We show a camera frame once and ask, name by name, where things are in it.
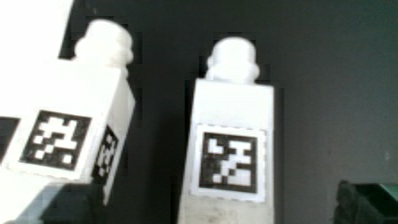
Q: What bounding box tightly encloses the white square tabletop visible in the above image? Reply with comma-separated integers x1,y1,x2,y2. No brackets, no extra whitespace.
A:
0,0,74,60

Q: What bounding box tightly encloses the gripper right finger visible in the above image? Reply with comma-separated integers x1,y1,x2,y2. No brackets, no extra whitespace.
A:
336,181,398,224

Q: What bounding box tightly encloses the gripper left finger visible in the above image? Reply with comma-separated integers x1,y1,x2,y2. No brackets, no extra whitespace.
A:
39,184,106,224

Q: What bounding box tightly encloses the white leg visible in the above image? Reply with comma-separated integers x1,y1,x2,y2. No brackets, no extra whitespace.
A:
0,19,135,206
177,37,275,224

